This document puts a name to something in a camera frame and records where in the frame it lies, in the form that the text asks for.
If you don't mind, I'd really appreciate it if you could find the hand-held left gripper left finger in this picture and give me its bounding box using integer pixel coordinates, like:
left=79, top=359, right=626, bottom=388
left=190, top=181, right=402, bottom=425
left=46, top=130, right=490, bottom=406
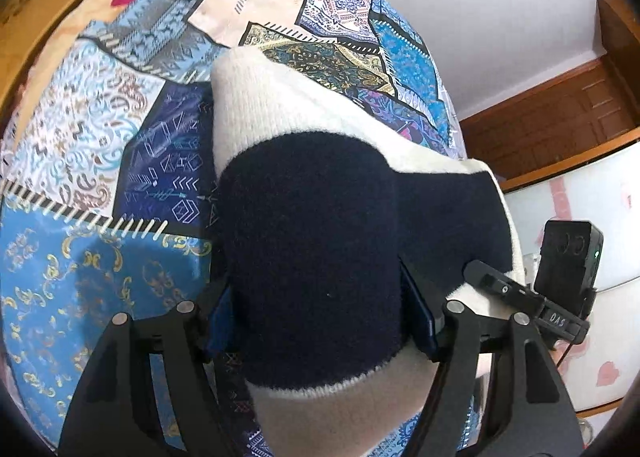
left=59, top=269, right=241, bottom=457

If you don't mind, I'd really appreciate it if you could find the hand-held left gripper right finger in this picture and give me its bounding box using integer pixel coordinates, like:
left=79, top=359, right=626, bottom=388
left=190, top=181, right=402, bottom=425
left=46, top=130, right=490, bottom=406
left=397, top=254, right=586, bottom=457

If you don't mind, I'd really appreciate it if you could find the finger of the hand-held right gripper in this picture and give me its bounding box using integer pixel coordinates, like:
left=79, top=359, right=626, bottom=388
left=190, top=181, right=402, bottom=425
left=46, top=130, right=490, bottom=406
left=464, top=259, right=549, bottom=321

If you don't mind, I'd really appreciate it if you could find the black and white striped sweater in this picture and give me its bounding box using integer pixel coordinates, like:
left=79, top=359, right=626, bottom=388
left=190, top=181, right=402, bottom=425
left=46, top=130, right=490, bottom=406
left=210, top=44, right=527, bottom=457

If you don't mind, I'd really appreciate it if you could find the white cabinet with pink stickers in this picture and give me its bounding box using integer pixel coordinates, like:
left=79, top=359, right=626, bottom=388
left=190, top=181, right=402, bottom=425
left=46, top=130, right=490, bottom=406
left=500, top=127, right=640, bottom=419

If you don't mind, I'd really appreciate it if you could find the blue patchwork printed blanket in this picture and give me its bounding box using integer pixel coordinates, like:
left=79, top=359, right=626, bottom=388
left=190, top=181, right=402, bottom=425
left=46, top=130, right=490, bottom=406
left=0, top=0, right=477, bottom=457

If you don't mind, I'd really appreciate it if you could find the brown wooden door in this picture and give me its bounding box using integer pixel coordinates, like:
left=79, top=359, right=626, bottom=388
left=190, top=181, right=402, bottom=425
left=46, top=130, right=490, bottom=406
left=595, top=0, right=640, bottom=74

